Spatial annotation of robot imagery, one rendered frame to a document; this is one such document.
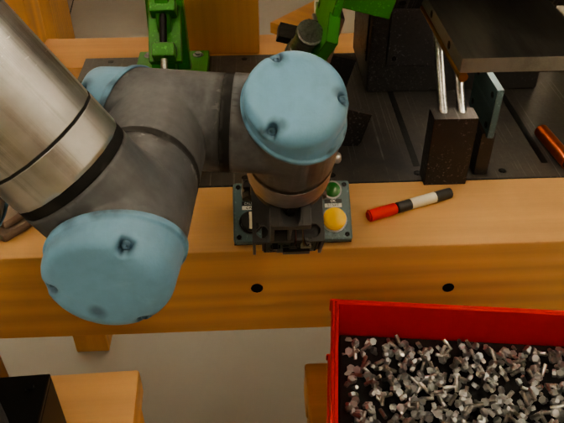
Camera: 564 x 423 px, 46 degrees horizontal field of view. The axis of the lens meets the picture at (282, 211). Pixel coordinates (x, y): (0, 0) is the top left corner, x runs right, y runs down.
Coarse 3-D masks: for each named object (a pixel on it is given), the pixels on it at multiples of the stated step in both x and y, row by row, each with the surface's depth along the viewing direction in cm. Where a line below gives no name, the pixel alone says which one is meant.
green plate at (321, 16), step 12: (324, 0) 96; (336, 0) 88; (348, 0) 90; (360, 0) 90; (372, 0) 90; (384, 0) 90; (324, 12) 94; (336, 12) 89; (360, 12) 91; (372, 12) 91; (384, 12) 91
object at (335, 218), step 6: (330, 210) 84; (336, 210) 84; (324, 216) 84; (330, 216) 84; (336, 216) 84; (342, 216) 84; (324, 222) 84; (330, 222) 84; (336, 222) 84; (342, 222) 84; (330, 228) 84; (336, 228) 84
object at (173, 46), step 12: (156, 12) 110; (168, 12) 110; (180, 12) 113; (156, 24) 112; (180, 24) 112; (156, 36) 112; (168, 36) 112; (180, 36) 112; (156, 48) 109; (168, 48) 109; (180, 48) 112; (156, 60) 111; (168, 60) 112; (180, 60) 112
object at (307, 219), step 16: (256, 208) 66; (272, 208) 59; (288, 208) 61; (304, 208) 60; (320, 208) 66; (256, 224) 66; (272, 224) 59; (288, 224) 59; (304, 224) 59; (320, 224) 65; (256, 240) 65; (272, 240) 64; (288, 240) 64; (304, 240) 64; (320, 240) 65
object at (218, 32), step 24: (24, 0) 125; (192, 0) 126; (216, 0) 126; (240, 0) 126; (192, 24) 128; (216, 24) 129; (240, 24) 129; (192, 48) 131; (216, 48) 132; (240, 48) 132
